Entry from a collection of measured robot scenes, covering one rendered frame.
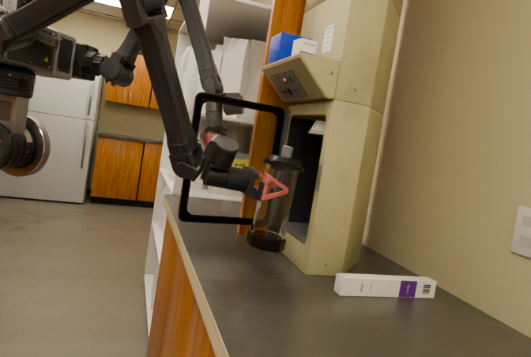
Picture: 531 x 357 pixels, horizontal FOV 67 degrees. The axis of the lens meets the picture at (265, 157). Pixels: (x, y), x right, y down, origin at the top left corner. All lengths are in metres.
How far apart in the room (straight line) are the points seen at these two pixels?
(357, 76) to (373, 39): 0.11
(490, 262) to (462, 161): 0.29
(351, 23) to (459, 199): 0.59
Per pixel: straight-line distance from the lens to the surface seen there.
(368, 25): 1.15
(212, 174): 0.97
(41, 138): 1.48
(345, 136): 1.10
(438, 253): 1.35
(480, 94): 1.31
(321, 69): 1.07
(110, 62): 1.53
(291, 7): 1.47
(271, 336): 0.78
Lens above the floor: 1.29
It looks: 3 degrees down
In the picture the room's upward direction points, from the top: 9 degrees clockwise
